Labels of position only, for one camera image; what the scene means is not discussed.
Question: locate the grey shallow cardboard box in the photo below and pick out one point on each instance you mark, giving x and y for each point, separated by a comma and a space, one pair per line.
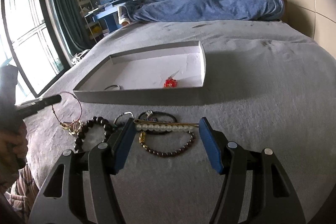
136, 77

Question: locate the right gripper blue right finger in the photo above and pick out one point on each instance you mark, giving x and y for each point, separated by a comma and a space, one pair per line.
273, 197

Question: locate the red bead gold ornament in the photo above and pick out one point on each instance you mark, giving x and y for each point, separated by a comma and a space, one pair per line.
171, 82

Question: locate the grey bed cover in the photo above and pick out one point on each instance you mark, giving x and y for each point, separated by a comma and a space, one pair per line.
267, 86

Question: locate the green curtain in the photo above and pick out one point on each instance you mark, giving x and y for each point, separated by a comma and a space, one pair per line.
71, 25

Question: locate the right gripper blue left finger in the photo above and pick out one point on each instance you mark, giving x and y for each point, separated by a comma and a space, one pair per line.
61, 197

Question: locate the thin red wire bangle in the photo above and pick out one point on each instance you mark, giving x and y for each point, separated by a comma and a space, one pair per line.
70, 110

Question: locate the blue quilt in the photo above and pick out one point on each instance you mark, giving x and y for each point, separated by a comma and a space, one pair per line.
201, 10

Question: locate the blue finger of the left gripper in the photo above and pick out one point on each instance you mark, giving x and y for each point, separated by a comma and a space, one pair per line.
32, 107

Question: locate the blue desk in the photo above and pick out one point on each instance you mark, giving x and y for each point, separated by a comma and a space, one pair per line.
107, 10

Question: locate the white shelf rack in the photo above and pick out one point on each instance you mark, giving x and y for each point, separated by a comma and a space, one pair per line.
93, 27

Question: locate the gold chain bangle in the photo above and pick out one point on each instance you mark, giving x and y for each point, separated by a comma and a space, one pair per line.
73, 127

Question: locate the left hand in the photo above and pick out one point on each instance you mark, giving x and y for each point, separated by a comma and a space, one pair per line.
14, 147

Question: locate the white pearl hair clip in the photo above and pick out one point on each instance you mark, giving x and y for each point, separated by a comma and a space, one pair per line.
142, 125

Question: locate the window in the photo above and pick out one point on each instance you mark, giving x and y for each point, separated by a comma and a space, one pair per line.
29, 43

